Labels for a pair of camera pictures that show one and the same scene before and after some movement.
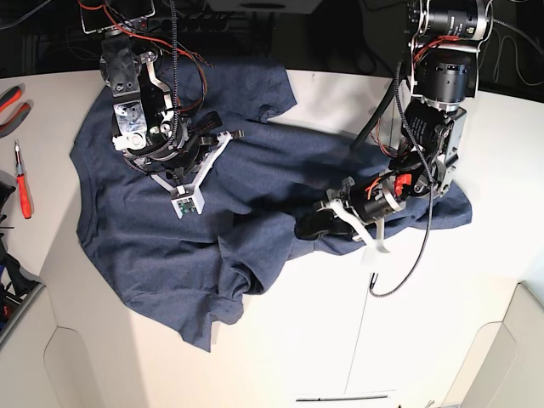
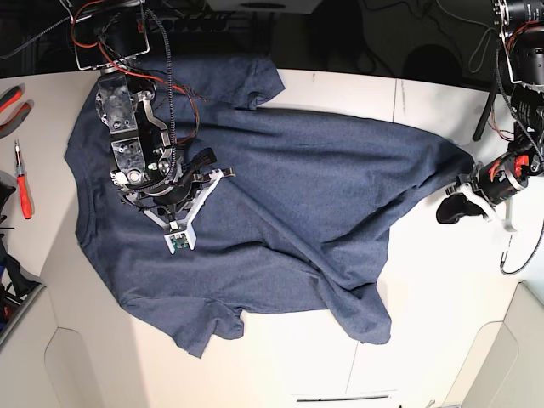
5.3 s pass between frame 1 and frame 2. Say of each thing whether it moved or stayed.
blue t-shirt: moved
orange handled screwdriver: stayed
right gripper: moved
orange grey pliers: stayed
